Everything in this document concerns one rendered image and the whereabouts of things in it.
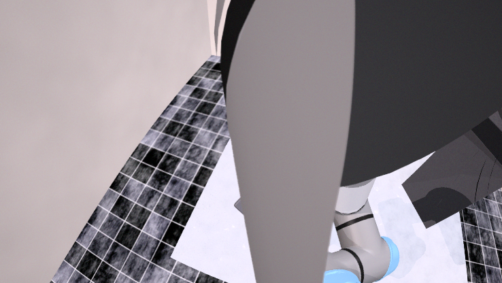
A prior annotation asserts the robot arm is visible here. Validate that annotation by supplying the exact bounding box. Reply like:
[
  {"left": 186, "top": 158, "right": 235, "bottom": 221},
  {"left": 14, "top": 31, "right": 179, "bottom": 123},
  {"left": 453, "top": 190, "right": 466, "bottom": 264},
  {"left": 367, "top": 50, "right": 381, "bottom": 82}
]
[{"left": 214, "top": 0, "right": 502, "bottom": 283}]

